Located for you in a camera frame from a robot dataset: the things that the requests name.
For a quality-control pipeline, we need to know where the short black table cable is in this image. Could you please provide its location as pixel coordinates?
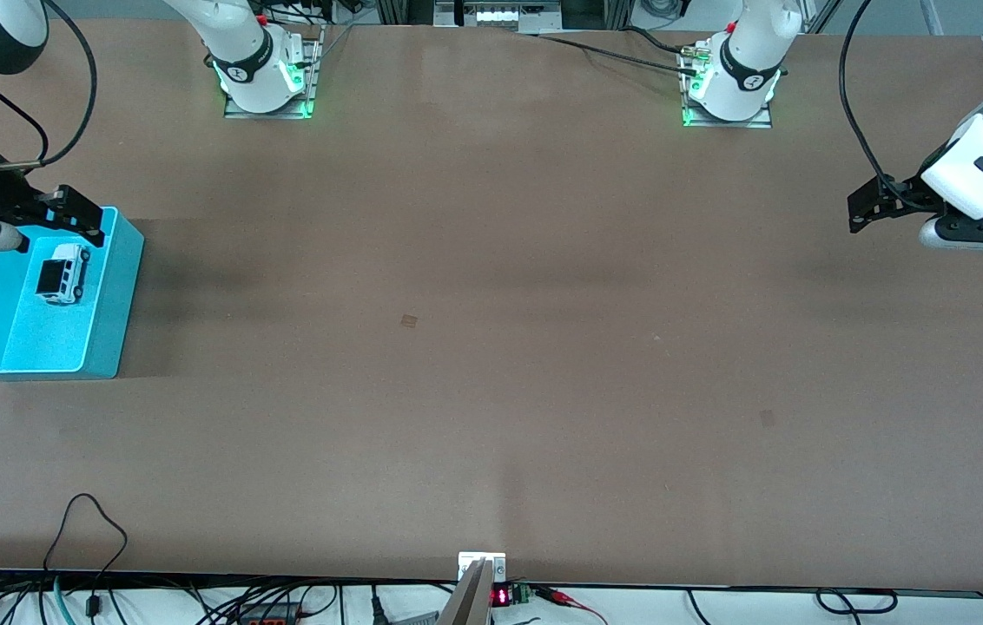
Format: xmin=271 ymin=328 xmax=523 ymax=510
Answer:
xmin=620 ymin=26 xmax=694 ymax=56

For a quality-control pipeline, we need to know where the long black table cable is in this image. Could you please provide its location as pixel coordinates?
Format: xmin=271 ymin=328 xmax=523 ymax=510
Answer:
xmin=538 ymin=33 xmax=705 ymax=77

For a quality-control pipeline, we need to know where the black cable with brass plug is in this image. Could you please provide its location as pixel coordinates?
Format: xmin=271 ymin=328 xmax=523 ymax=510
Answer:
xmin=0 ymin=0 xmax=99 ymax=169

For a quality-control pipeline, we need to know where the black coiled cable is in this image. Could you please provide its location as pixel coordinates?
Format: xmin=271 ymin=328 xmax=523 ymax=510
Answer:
xmin=815 ymin=588 xmax=899 ymax=616

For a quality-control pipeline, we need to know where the grey aluminium bar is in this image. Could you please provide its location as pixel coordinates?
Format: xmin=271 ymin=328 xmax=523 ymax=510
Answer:
xmin=438 ymin=558 xmax=493 ymax=625

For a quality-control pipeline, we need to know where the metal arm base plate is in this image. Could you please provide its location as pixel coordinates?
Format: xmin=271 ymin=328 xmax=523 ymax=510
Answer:
xmin=224 ymin=24 xmax=324 ymax=120
xmin=681 ymin=43 xmax=774 ymax=129

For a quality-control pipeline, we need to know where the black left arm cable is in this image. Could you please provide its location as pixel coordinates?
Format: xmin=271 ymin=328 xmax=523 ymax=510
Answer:
xmin=839 ymin=0 xmax=927 ymax=209

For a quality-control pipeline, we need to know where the thin black looped cable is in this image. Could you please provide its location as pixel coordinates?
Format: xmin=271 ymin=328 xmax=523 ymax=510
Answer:
xmin=42 ymin=493 xmax=129 ymax=619

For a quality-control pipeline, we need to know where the white jeep toy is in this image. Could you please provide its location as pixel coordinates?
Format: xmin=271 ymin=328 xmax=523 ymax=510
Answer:
xmin=35 ymin=243 xmax=92 ymax=306

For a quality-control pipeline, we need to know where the metal box with lights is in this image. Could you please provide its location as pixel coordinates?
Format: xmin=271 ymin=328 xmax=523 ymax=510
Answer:
xmin=434 ymin=0 xmax=564 ymax=34

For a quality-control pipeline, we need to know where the white mounting plate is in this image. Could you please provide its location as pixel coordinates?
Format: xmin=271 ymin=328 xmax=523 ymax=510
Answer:
xmin=458 ymin=552 xmax=507 ymax=583

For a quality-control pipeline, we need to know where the red clip lead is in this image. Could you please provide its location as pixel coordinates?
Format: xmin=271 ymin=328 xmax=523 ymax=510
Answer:
xmin=533 ymin=586 xmax=610 ymax=625

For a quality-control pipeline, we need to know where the turquoise plastic bin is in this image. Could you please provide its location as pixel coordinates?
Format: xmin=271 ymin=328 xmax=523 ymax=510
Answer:
xmin=0 ymin=206 xmax=146 ymax=381

